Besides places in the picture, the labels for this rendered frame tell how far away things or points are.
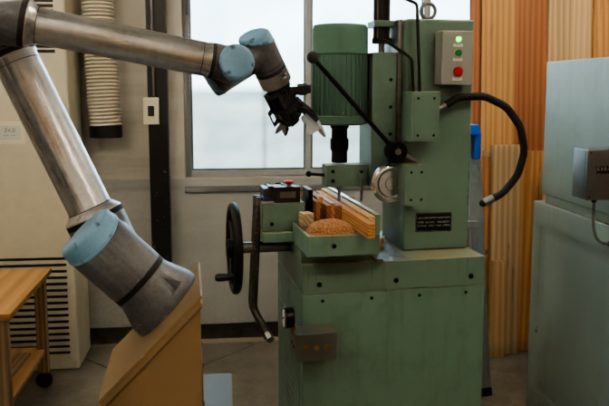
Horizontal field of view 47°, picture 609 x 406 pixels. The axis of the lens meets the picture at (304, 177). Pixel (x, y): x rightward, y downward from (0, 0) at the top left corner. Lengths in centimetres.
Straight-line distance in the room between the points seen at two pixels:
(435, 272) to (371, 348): 30
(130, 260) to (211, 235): 200
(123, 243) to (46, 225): 178
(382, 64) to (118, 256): 103
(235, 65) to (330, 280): 71
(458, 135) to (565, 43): 168
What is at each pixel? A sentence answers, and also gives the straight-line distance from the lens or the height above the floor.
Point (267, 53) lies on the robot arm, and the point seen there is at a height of 140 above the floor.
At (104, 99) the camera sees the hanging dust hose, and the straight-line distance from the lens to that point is 342.
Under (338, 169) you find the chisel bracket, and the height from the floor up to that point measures 105.
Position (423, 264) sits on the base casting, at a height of 78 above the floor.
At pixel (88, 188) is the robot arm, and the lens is 184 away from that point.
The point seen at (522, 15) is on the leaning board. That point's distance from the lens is 380.
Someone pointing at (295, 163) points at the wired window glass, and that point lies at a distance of 368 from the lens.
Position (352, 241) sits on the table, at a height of 88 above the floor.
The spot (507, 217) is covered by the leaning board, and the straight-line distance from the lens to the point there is 358.
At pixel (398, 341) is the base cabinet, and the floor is 55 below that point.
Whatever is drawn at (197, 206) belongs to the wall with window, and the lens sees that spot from 361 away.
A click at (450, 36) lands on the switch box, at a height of 146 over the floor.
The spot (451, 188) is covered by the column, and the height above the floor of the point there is 100.
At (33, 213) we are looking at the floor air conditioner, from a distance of 343.
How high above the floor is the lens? 130
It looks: 7 degrees down
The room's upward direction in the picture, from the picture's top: straight up
